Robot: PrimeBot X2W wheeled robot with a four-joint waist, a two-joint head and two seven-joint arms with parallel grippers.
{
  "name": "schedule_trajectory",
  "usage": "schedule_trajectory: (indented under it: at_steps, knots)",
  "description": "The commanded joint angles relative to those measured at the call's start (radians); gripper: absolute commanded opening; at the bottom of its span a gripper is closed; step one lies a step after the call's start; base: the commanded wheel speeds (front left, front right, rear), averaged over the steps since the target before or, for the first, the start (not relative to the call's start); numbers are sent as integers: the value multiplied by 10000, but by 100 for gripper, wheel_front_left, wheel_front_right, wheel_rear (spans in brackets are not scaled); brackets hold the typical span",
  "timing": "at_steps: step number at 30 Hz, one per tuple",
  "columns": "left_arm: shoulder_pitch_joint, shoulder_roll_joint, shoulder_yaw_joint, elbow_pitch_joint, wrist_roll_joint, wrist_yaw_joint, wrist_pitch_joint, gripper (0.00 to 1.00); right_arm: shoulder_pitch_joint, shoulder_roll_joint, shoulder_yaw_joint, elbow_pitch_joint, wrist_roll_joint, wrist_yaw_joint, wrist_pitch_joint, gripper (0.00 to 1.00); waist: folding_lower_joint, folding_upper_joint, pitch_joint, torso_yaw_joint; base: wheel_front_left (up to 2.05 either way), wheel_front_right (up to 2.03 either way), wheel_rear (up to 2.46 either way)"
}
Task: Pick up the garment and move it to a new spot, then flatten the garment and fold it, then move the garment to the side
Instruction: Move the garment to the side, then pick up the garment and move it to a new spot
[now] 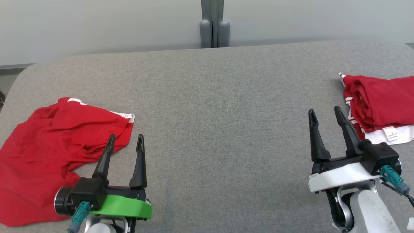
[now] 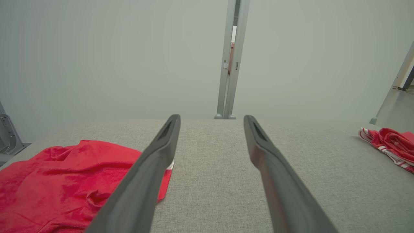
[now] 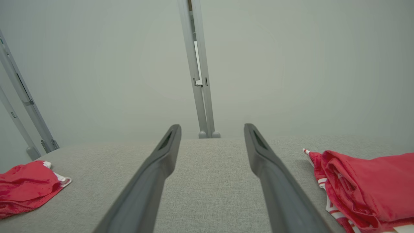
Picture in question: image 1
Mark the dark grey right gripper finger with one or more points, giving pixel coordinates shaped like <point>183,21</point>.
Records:
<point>349,139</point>
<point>318,145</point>

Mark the red jersey striped trim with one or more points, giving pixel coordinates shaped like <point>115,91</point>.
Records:
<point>381,97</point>

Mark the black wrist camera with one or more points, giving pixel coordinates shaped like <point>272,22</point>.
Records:
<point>378,155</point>
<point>84,194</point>

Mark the grey wall joint post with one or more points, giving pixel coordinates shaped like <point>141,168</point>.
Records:
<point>212,9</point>

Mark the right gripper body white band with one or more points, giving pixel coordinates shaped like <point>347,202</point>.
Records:
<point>339,176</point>

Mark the red shorts white waistband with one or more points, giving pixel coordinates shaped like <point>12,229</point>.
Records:
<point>42,155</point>

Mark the grey rounded post cap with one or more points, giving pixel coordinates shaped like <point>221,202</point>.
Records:
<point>205,34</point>
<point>224,34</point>

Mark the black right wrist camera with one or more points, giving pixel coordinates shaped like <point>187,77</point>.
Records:
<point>378,155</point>

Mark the dark round object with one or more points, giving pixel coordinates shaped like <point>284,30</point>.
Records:
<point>1,100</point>

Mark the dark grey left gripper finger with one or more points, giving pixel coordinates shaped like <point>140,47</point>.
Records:
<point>104,165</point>
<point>139,168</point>

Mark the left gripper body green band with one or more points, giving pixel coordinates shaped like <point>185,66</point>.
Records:
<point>126,207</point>

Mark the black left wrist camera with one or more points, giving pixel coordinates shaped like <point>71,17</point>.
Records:
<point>84,194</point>

